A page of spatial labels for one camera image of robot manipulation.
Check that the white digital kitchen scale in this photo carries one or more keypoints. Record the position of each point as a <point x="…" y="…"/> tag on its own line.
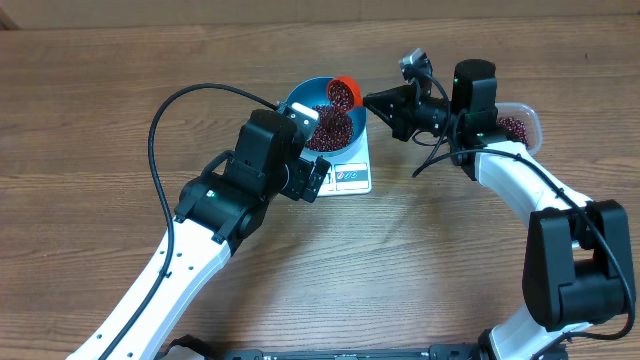
<point x="350" y="171"/>

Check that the red beans in bowl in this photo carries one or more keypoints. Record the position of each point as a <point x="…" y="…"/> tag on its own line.
<point x="333" y="132"/>

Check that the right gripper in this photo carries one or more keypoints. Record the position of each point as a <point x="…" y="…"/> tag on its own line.
<point x="406" y="117"/>

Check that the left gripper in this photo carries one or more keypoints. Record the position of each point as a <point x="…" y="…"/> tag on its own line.
<point x="303" y="170"/>

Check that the red scoop with blue handle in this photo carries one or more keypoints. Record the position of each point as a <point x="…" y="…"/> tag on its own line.
<point x="344" y="93"/>

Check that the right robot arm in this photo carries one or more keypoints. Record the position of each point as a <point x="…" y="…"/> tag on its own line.
<point x="578" y="269"/>

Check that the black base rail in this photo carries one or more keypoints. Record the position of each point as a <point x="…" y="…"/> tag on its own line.
<point x="189" y="347"/>

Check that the clear plastic container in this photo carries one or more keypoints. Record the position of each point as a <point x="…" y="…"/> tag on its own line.
<point x="530" y="118"/>

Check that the blue plastic bowl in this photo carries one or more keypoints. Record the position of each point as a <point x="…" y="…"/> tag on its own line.
<point x="312" y="92"/>

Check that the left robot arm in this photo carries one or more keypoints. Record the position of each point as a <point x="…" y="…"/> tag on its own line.
<point x="216" y="211"/>

